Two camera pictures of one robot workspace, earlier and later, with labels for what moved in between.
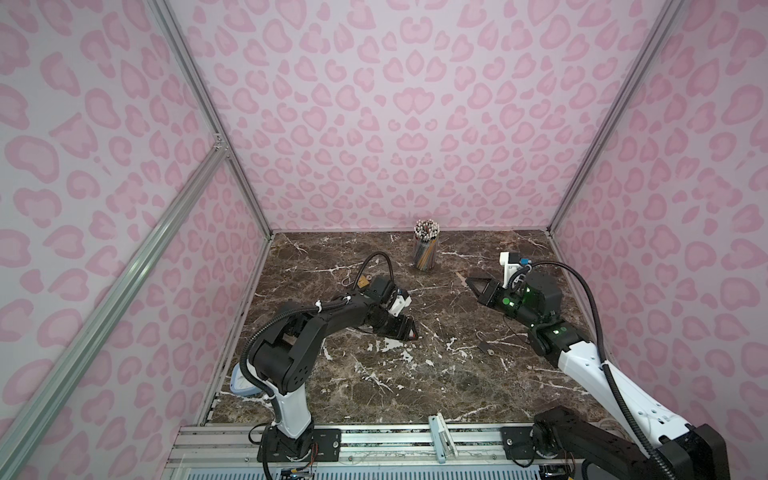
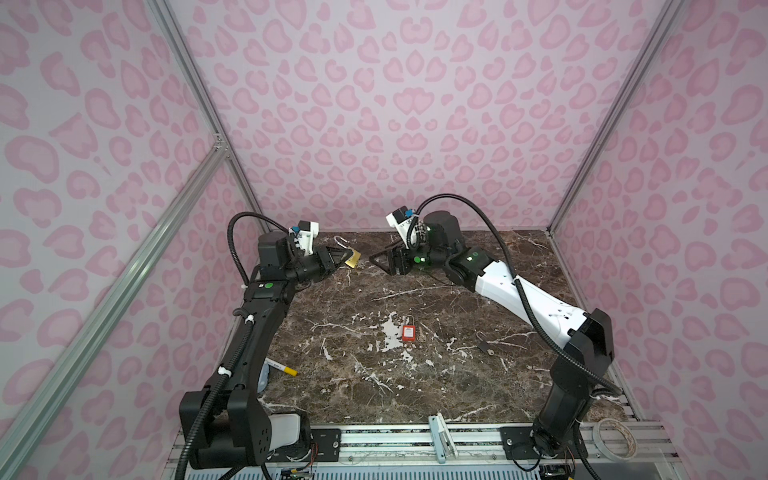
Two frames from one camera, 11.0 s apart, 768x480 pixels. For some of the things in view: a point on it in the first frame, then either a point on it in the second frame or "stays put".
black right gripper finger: (479, 282) -> (389, 247)
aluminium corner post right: (668, 19) stays put
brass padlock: (362, 281) -> (353, 262)
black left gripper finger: (412, 332) -> (339, 256)
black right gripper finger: (480, 297) -> (383, 259)
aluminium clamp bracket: (442, 439) stays put
